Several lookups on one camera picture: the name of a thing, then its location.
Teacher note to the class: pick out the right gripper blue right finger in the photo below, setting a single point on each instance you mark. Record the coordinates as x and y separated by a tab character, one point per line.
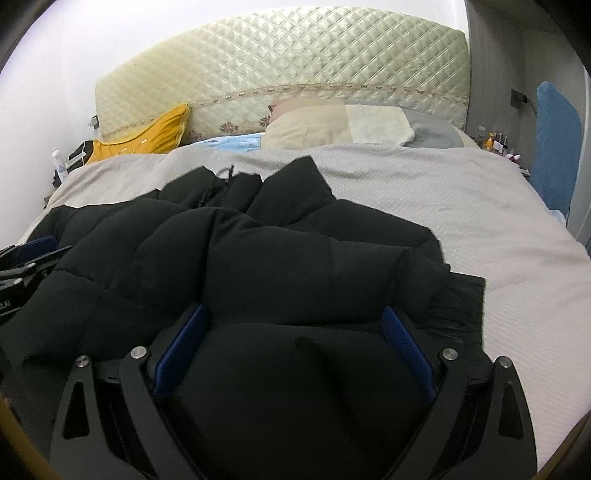
476	429

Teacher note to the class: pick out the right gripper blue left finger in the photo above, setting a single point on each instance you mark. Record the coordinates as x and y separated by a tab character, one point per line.
110	422

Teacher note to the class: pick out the black puffer coat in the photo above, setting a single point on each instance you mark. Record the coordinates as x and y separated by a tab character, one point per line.
292	376

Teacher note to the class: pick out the black bag on nightstand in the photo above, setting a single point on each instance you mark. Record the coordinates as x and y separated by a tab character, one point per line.
76	159

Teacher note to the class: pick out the yellow pillow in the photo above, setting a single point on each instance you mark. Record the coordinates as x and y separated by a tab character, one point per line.
160	137

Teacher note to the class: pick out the grey bed cover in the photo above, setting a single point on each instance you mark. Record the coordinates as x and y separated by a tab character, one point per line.
491	223

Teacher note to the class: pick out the light blue bed sheet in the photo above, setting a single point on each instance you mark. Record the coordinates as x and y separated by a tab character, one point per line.
240	143

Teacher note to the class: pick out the blue folded mat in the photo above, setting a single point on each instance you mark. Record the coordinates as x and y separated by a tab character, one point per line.
559	135

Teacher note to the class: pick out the cream quilted headboard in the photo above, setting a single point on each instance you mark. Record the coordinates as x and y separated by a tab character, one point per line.
230	72

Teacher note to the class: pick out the cosmetics on side shelf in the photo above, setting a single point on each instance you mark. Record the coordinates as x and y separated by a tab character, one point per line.
497	143

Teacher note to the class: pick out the beige patchwork pillow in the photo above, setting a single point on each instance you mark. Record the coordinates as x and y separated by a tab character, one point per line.
300	124

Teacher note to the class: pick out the grey wall socket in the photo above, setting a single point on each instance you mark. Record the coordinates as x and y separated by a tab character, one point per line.
94	121

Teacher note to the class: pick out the black wall plug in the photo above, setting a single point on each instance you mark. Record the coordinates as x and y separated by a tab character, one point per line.
518	99

